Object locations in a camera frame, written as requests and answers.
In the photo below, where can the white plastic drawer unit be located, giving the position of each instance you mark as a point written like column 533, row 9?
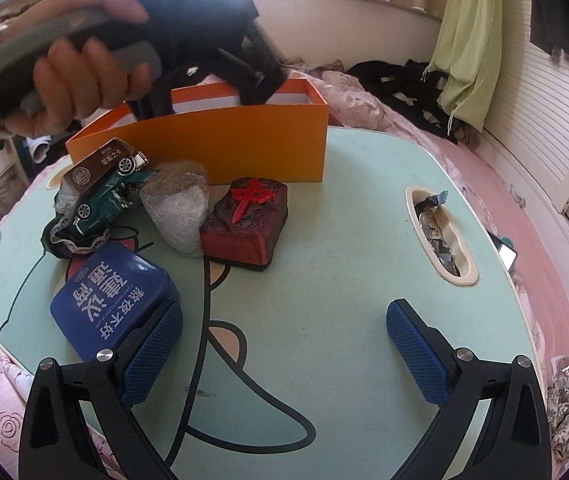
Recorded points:
column 4, row 180

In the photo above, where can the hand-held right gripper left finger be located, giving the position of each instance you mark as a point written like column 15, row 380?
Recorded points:
column 152, row 355

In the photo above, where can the large black clothes pile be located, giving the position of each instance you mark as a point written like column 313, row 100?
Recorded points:
column 399, row 85

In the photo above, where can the lime green hanging garment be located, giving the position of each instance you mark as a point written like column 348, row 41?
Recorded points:
column 469, row 45

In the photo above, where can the pile of crumpled wrappers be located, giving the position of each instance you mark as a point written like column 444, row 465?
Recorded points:
column 437, row 240

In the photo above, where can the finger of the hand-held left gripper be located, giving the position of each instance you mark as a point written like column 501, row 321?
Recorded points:
column 157, row 97
column 267, row 80

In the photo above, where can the white cylindrical object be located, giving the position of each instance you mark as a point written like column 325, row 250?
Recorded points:
column 43, row 149

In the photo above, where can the orange cardboard box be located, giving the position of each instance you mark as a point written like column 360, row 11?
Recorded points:
column 244, row 145

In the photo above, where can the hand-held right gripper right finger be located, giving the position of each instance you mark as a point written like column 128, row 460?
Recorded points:
column 417, row 355

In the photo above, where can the person's left hand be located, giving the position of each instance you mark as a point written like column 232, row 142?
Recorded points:
column 79, row 85

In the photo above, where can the black lace pouch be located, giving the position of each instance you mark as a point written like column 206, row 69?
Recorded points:
column 72, row 242

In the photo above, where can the blue tin box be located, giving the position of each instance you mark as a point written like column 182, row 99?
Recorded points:
column 104, row 300

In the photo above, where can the white louvred closet door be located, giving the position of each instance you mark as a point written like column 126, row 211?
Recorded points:
column 544, row 125

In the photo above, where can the green cartoon desktop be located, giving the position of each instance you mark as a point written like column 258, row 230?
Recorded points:
column 324, row 310

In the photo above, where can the red carved mahjong block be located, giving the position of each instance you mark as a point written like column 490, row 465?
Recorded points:
column 244, row 220

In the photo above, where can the smartphone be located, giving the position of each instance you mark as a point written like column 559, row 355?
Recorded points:
column 504, row 255

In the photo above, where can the green toy car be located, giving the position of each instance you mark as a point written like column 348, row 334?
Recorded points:
column 109, row 197

